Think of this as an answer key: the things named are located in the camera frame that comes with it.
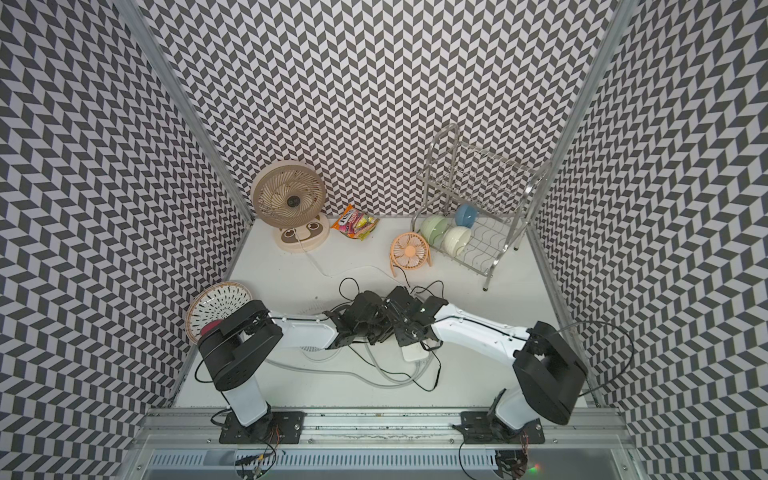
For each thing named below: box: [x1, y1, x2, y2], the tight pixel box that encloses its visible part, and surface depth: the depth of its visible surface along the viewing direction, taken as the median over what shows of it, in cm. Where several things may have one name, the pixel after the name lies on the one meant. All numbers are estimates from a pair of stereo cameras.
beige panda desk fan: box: [251, 160, 331, 253], surface depth 98 cm
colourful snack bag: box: [331, 204, 379, 241], surface depth 114 cm
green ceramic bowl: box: [419, 215, 450, 246], surface depth 102 cm
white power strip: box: [401, 342, 429, 361], surface depth 84 cm
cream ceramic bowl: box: [443, 226, 471, 257], surface depth 98 cm
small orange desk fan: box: [390, 232, 432, 278], surface depth 101 cm
